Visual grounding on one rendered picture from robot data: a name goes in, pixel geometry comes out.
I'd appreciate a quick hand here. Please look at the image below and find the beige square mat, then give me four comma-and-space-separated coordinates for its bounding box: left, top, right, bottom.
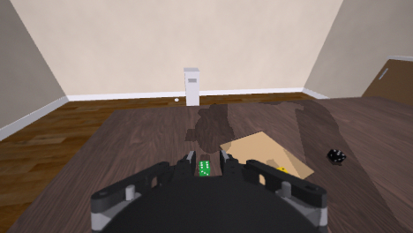
220, 132, 314, 179

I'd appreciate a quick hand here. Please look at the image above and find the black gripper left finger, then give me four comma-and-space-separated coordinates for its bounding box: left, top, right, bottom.
91, 151, 196, 233

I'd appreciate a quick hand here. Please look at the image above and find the green die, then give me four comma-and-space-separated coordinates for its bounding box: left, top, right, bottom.
199, 161, 210, 176

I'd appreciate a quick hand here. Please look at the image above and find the black die with white pips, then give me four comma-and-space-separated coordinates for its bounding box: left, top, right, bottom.
327, 149, 346, 162

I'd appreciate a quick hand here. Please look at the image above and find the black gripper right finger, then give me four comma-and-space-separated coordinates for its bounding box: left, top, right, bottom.
220, 150, 327, 233

